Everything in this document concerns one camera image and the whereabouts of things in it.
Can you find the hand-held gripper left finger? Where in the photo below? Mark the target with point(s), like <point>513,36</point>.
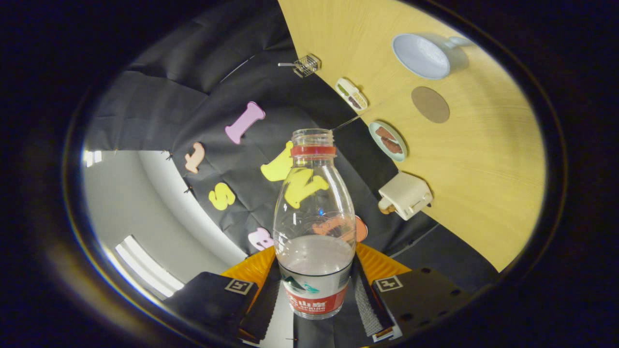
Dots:
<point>263,309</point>

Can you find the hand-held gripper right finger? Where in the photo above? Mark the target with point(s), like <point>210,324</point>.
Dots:
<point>370,304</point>

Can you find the clear plastic juice bottle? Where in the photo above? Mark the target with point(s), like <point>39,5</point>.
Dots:
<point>314,290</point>

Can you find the brown round coaster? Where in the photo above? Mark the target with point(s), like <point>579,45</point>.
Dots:
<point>430,105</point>

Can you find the white cup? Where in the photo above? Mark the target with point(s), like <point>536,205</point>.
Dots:
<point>420,57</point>

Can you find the brown bread slice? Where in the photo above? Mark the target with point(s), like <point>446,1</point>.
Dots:
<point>385,207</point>

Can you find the white toaster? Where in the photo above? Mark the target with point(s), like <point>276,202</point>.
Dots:
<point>408,195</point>

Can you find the long ceiling light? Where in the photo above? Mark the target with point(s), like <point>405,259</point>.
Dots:
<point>147,266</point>

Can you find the wooden table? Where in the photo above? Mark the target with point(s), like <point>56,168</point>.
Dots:
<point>483,193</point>

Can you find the brown meat piece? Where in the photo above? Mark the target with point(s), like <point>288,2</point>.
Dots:
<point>385,133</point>
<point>391,146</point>

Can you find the pale green plate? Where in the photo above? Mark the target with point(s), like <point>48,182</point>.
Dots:
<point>377,140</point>

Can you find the white rectangular food tray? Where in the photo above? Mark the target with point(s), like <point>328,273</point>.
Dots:
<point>351,94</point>

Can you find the small ceiling light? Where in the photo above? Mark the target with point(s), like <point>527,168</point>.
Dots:
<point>93,158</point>

